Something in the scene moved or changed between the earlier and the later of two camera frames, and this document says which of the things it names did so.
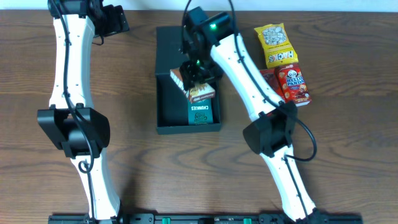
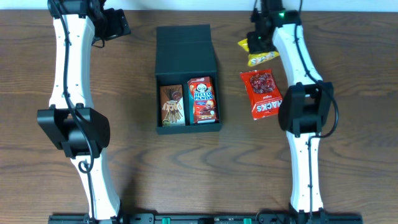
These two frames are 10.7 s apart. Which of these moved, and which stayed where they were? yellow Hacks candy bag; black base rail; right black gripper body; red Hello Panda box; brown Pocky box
Moved: right black gripper body; brown Pocky box; yellow Hacks candy bag; red Hello Panda box
Stayed: black base rail
